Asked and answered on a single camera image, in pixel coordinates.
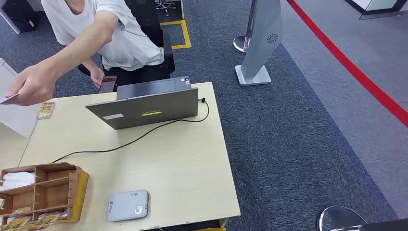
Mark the white desk panel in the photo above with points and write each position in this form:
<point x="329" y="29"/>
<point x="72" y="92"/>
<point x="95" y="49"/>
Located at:
<point x="11" y="22"/>

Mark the person's right hand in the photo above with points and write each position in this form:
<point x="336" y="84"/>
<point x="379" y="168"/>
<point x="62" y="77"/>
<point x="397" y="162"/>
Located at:
<point x="96" y="76"/>

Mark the chrome stanchion post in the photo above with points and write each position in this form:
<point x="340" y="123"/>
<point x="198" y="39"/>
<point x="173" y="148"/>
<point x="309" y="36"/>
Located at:
<point x="239" y="43"/>

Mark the office chair wheel base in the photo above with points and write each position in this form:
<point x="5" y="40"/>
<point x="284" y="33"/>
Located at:
<point x="165" y="4"/>

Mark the person's left hand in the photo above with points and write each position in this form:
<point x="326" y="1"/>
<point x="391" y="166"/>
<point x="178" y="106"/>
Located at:
<point x="33" y="84"/>

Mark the white partition panel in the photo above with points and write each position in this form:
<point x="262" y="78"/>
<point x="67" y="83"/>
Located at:
<point x="16" y="118"/>

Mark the glass display case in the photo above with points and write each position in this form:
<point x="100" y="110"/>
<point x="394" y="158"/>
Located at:
<point x="376" y="8"/>

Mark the person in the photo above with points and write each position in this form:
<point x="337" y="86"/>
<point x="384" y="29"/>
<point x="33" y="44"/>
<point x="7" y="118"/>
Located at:
<point x="134" y="41"/>

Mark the chrome stanchion base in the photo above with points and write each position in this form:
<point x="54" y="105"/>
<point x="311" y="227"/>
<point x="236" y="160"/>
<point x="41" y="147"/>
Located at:
<point x="339" y="220"/>

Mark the dark smartphone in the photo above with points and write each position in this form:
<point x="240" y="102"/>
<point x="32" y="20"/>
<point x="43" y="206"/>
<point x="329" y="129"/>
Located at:
<point x="107" y="84"/>

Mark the black box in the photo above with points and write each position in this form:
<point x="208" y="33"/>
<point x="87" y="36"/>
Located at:
<point x="19" y="16"/>

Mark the person's left forearm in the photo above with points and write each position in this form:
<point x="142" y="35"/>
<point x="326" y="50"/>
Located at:
<point x="79" y="44"/>

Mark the white cabinet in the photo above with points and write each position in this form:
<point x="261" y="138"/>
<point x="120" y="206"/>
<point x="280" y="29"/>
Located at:
<point x="35" y="4"/>

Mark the grey laptop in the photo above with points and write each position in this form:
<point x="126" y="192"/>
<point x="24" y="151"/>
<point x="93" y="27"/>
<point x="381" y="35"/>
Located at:
<point x="143" y="111"/>

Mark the red floor tape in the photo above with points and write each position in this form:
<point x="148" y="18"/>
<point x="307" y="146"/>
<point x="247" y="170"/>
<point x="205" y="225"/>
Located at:
<point x="350" y="67"/>

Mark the yellow floor tape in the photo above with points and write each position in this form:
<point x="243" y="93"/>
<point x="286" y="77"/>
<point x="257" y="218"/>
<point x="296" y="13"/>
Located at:
<point x="186" y="35"/>

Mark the wooden card organizer box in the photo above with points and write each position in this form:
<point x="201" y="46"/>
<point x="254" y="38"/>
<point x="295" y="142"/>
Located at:
<point x="54" y="191"/>

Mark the white ID card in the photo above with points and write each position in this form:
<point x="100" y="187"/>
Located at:
<point x="7" y="98"/>

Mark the grey card reader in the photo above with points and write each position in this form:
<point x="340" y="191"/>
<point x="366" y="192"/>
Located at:
<point x="127" y="207"/>

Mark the person's right forearm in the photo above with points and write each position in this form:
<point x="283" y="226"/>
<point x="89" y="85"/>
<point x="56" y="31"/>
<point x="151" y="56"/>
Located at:
<point x="90" y="63"/>

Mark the gold room key card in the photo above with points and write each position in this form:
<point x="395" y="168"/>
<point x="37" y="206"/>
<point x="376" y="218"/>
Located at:
<point x="16" y="223"/>
<point x="45" y="110"/>
<point x="22" y="210"/>
<point x="47" y="218"/>

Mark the black office chair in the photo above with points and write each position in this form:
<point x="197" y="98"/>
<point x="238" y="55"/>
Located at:
<point x="166" y="54"/>

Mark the white card stack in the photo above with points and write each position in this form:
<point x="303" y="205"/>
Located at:
<point x="17" y="180"/>

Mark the grey kiosk stand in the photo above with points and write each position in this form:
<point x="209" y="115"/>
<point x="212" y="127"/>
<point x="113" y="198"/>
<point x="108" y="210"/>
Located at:
<point x="261" y="41"/>

